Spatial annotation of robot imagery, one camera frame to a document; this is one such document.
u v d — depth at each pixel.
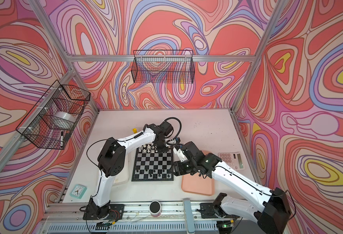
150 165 0.88
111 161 0.53
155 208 0.71
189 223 0.66
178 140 0.84
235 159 0.89
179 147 0.69
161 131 0.70
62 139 0.72
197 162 0.57
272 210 0.38
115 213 0.72
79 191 0.79
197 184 0.84
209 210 0.74
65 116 0.74
